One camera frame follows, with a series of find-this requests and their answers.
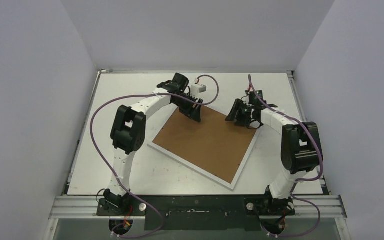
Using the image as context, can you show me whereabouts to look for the aluminium rail front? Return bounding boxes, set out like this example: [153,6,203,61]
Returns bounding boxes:
[49,195,347,219]

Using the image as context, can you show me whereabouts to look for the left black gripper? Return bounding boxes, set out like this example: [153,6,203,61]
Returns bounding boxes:
[173,93,203,123]

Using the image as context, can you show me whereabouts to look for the purple cable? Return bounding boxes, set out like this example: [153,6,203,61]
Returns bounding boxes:
[89,74,221,239]
[247,74,325,239]

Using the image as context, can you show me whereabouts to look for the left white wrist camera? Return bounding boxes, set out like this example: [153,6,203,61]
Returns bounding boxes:
[190,83,207,96]

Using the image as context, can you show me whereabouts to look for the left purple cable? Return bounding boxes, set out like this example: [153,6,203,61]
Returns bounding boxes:
[89,74,221,239]

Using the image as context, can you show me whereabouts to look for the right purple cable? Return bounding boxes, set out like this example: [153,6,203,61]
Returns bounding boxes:
[247,74,325,239]

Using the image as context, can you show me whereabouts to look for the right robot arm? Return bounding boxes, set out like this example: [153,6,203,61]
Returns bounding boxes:
[225,90,323,216]

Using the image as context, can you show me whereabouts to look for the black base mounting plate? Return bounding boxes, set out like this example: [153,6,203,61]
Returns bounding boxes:
[96,194,296,231]

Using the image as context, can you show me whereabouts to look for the white picture frame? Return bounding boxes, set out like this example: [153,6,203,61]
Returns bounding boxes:
[146,103,262,192]

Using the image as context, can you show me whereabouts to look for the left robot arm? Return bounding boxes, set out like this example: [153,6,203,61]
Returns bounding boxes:
[103,73,203,216]

